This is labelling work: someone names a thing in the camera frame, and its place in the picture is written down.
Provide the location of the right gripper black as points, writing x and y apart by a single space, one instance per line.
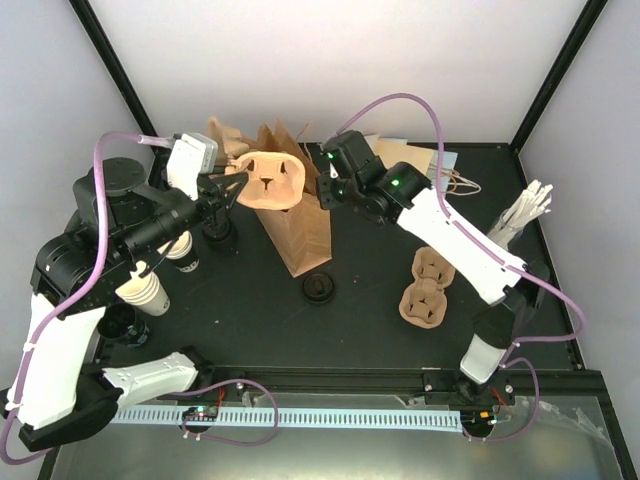
329 201

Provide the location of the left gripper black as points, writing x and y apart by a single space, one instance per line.
212 191

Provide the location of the single brown pulp carrier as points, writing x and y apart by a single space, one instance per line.
275 180

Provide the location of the brown pulp cup carrier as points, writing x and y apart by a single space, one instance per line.
424 303

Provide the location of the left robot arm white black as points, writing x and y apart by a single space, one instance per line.
121 231

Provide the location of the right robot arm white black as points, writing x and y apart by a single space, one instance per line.
403 196

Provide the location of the black coffee lids stack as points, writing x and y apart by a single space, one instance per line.
221 238

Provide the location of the black coffee lid near bag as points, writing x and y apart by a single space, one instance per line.
318 288

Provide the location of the paper cup black sleeve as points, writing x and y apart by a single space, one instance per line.
181 253

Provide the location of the flat blue paper bag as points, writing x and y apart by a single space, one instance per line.
448 165

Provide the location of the stacked paper cups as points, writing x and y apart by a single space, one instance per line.
147 294

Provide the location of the black empty cup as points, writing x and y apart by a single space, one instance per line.
122 325

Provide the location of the glass with white stirrers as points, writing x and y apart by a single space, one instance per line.
533 202

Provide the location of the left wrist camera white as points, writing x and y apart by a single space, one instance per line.
192 154

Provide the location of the left black frame post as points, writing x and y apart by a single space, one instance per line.
98 37

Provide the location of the black frame post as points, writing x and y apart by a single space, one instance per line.
572 45
98 37

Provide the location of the black front mounting rail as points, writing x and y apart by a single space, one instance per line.
436 386

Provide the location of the blue slotted cable duct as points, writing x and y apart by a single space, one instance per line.
310 418

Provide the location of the right black frame post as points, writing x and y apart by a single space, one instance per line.
572 45

